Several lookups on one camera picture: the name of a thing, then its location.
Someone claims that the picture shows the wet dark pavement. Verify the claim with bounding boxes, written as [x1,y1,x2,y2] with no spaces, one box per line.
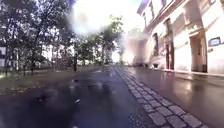
[117,65,224,128]

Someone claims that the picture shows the leaf-strewn grass verge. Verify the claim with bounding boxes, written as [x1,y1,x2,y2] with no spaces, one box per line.
[0,64,103,97]

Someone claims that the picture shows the pale building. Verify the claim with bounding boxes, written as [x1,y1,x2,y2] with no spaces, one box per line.
[123,0,224,75]

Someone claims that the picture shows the dark wet asphalt road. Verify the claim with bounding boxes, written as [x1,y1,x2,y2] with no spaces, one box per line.
[0,65,158,128]

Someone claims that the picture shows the grey cobblestone strip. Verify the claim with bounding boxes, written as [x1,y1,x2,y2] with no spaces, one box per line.
[113,65,211,128]

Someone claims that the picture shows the row of trees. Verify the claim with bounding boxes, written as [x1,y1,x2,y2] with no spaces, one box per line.
[0,0,125,77]

